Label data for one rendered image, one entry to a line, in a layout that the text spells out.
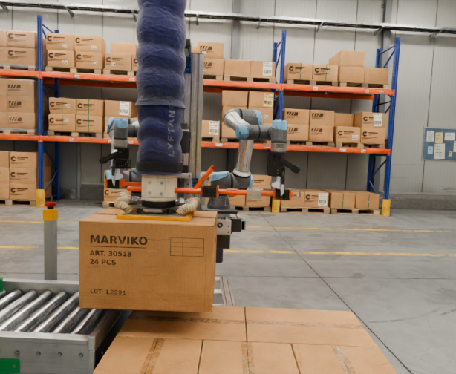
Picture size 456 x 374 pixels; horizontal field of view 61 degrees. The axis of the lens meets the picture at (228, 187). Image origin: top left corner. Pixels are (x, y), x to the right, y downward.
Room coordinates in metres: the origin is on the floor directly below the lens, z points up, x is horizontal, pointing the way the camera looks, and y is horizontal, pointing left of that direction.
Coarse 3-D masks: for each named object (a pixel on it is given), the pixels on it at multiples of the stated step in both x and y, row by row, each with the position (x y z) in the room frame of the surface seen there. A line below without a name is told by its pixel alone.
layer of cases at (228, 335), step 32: (128, 320) 1.86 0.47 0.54; (160, 320) 1.87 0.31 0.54; (192, 320) 1.88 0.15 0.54; (224, 320) 1.90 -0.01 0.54; (256, 320) 1.91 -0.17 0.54; (288, 320) 1.92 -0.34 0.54; (320, 320) 1.94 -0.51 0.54; (352, 320) 1.95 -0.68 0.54; (128, 352) 1.55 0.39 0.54; (160, 352) 1.56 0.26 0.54; (192, 352) 1.57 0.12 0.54; (224, 352) 1.58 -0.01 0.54; (256, 352) 1.59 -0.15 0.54; (288, 352) 1.60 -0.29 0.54; (320, 352) 1.61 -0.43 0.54; (352, 352) 1.62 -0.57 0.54
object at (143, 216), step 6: (138, 210) 1.78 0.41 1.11; (168, 210) 1.78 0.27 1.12; (120, 216) 1.75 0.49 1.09; (126, 216) 1.75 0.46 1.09; (132, 216) 1.75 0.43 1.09; (138, 216) 1.75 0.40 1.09; (144, 216) 1.75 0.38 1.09; (150, 216) 1.75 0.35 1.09; (156, 216) 1.75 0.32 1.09; (162, 216) 1.76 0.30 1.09; (168, 216) 1.76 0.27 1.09; (174, 216) 1.76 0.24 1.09; (180, 216) 1.76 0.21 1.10; (186, 216) 1.78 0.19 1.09
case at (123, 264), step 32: (96, 224) 1.68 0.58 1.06; (128, 224) 1.68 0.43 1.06; (160, 224) 1.68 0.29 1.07; (192, 224) 1.68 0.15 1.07; (96, 256) 1.68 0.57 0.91; (128, 256) 1.68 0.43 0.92; (160, 256) 1.68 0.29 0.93; (192, 256) 1.68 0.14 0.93; (96, 288) 1.68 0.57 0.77; (128, 288) 1.68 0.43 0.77; (160, 288) 1.68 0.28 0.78; (192, 288) 1.68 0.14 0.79
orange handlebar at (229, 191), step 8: (128, 184) 2.14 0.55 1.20; (136, 184) 2.14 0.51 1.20; (176, 192) 1.86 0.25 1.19; (184, 192) 1.86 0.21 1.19; (192, 192) 1.86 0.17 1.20; (200, 192) 1.85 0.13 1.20; (224, 192) 1.85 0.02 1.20; (232, 192) 1.85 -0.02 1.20; (240, 192) 1.85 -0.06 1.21; (264, 192) 1.85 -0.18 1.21; (272, 192) 1.85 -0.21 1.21
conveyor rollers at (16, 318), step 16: (0, 304) 2.00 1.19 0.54; (16, 304) 2.00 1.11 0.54; (32, 304) 1.99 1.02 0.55; (48, 304) 2.00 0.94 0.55; (64, 304) 2.00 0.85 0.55; (0, 320) 1.84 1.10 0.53; (16, 320) 1.83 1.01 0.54; (32, 320) 1.81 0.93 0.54; (48, 320) 1.81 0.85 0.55; (64, 320) 1.82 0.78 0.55
